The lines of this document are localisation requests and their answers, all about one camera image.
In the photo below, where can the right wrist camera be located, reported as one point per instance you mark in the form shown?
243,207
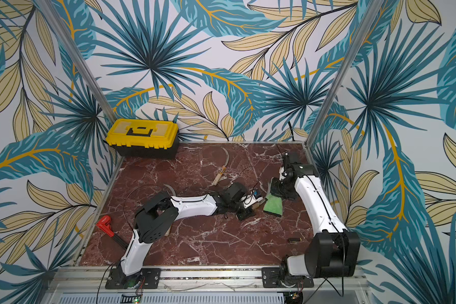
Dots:
282,174

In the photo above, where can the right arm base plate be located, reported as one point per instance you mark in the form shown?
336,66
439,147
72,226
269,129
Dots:
276,277

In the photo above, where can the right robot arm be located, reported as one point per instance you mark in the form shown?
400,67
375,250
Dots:
333,250

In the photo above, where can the red clamp tool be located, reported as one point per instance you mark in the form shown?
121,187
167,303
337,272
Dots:
104,224

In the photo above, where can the green rag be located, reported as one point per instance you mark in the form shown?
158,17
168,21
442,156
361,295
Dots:
273,206

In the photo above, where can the sickle labelled handle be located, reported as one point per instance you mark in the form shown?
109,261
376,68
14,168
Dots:
222,170

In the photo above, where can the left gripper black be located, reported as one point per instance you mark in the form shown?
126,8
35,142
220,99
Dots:
246,214

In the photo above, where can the aluminium front rail frame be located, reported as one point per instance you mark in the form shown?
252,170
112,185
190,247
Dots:
204,284

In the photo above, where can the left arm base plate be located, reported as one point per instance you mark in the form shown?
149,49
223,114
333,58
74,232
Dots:
146,279

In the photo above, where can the yellow black toolbox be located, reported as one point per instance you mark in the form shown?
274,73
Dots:
144,138

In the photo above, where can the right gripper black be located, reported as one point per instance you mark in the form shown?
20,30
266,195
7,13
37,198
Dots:
280,192

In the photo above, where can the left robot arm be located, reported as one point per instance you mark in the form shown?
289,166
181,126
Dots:
157,215

